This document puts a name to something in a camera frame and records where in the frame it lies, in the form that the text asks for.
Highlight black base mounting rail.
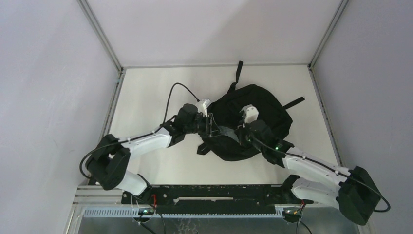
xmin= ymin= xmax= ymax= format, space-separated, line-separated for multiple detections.
xmin=121 ymin=184 xmax=309 ymax=214

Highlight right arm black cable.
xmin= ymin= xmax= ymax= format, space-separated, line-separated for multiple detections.
xmin=248 ymin=136 xmax=392 ymax=213

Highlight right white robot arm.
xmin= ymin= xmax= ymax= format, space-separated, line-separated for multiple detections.
xmin=237 ymin=105 xmax=385 ymax=226

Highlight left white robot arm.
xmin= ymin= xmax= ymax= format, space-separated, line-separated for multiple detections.
xmin=81 ymin=99 xmax=219 ymax=203

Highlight white slotted cable duct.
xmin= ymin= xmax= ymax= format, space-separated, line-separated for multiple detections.
xmin=83 ymin=207 xmax=284 ymax=218

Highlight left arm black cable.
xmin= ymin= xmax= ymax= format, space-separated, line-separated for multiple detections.
xmin=79 ymin=82 xmax=202 ymax=180

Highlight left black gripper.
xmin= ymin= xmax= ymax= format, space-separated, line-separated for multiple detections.
xmin=184 ymin=112 xmax=223 ymax=137

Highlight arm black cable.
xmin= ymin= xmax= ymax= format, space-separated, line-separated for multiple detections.
xmin=79 ymin=82 xmax=202 ymax=180
xmin=248 ymin=136 xmax=392 ymax=213

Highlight black student backpack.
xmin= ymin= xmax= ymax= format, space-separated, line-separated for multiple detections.
xmin=197 ymin=61 xmax=305 ymax=161

